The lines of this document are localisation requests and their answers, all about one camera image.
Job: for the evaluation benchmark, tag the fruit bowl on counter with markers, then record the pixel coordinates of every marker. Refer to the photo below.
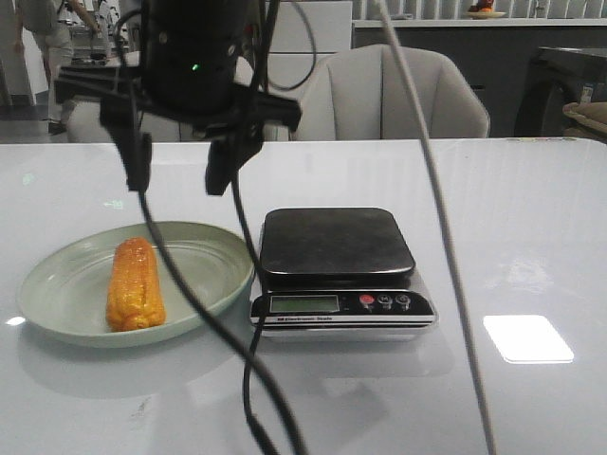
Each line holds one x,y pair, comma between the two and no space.
484,9

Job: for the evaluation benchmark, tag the grey upholstered chair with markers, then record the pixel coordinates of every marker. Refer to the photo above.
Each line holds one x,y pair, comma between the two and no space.
358,95
83,124

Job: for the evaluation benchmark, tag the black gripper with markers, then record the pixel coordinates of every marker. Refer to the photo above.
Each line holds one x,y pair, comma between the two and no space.
186,72

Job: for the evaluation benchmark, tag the person in background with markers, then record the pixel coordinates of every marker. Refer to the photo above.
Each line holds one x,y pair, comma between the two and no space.
46,22

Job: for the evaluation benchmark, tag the light green round plate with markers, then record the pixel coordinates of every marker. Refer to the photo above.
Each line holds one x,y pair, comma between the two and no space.
65,294

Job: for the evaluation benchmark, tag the orange corn cob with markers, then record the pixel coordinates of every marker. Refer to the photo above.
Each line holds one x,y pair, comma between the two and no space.
134,299

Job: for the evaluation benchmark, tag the right grey upholstered chair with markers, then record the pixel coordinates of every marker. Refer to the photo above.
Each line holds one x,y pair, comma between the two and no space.
358,95

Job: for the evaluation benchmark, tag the white drawer cabinet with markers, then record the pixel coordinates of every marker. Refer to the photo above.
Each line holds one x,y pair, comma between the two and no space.
306,33

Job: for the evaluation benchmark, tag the beige cushion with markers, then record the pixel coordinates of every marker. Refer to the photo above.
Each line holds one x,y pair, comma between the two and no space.
586,120

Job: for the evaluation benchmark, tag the left grey upholstered chair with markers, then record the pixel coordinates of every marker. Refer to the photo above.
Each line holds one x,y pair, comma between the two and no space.
83,124

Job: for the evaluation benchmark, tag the dark glossy side table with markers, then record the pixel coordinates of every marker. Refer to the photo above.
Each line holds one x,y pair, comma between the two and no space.
557,76

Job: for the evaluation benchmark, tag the grey counter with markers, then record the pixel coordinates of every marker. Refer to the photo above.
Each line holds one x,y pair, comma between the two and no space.
493,54

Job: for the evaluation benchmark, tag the black silver kitchen scale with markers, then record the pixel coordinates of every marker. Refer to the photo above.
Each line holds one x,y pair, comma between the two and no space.
339,273

